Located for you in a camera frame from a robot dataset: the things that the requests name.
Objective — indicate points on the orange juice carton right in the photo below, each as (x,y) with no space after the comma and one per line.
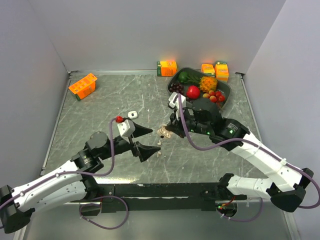
(221,71)

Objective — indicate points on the orange juice carton left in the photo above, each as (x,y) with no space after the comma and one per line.
(84,87)

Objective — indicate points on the dark grey fruit tray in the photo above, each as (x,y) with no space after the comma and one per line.
(221,86)

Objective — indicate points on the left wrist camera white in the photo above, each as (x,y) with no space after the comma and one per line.
(126,128)

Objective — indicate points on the white earbud charging case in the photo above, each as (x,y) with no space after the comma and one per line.
(132,115)

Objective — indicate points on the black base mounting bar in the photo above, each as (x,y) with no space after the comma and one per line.
(203,196)

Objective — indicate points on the orange juice carton centre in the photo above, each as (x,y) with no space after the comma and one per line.
(166,68)

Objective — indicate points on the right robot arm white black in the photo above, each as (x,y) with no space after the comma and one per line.
(284,184)

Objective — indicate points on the red apple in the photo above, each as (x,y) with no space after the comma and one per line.
(193,92)

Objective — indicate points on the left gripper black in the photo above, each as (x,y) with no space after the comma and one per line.
(144,151)

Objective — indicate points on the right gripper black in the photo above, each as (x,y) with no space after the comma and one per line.
(176,125)

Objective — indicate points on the red cherry bunch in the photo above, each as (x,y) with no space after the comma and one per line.
(215,96)

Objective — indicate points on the orange juice carton lying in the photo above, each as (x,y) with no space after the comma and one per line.
(208,69)

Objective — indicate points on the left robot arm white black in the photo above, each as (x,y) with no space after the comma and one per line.
(74,180)

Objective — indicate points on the green leafy sprig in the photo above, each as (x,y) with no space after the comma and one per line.
(193,79)

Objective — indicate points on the beige earbud charging case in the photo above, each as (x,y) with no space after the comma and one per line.
(164,133)

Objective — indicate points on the orange spiky fruit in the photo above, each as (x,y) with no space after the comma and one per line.
(207,84)

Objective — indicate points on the purple grape bunch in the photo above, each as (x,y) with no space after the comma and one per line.
(176,87)

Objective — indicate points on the green lime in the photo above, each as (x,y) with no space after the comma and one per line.
(183,77)

